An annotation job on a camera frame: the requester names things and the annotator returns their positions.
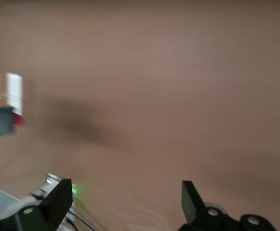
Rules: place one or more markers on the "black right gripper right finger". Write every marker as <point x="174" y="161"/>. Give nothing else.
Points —
<point x="192" y="209"/>

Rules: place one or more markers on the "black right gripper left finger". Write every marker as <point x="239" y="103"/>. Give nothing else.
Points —
<point x="55" y="204"/>

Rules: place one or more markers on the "red and grey towel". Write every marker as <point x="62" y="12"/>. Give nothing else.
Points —
<point x="0" y="118"/>

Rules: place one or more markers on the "white rack base tray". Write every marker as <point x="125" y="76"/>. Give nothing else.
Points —
<point x="14" y="89"/>

